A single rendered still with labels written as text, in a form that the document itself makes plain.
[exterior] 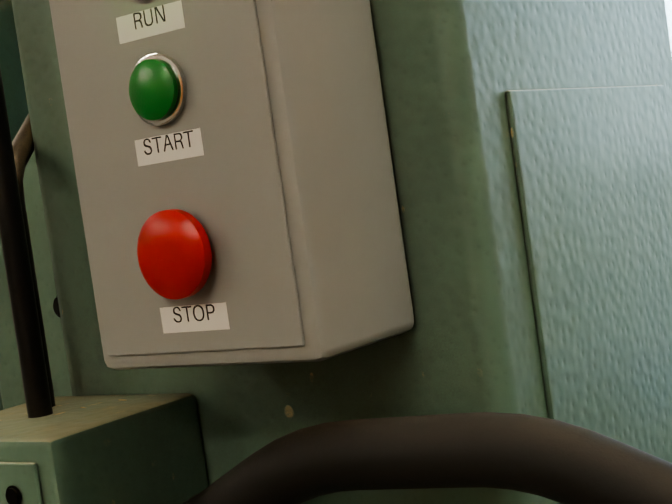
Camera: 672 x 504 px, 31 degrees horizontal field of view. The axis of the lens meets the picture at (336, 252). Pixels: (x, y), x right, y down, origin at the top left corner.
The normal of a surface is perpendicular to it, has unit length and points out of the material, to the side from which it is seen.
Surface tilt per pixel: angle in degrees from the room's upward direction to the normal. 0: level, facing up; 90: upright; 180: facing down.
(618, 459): 38
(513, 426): 32
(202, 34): 90
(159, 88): 90
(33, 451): 90
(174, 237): 84
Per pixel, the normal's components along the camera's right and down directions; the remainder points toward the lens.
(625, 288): 0.81, -0.08
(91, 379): -0.57, 0.12
